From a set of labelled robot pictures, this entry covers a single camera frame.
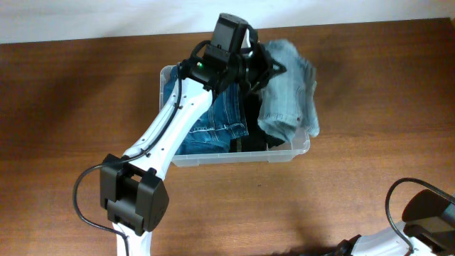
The black garment with print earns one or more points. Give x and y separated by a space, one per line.
257 139

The light blue jeans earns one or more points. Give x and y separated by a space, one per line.
288 99

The dark blue jeans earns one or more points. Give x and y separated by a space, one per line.
215 129

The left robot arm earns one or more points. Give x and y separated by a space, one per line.
132 189

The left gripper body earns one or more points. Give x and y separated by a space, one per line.
253 68

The clear plastic storage bin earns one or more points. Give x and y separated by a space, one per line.
249 156

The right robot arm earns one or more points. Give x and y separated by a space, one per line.
428 223

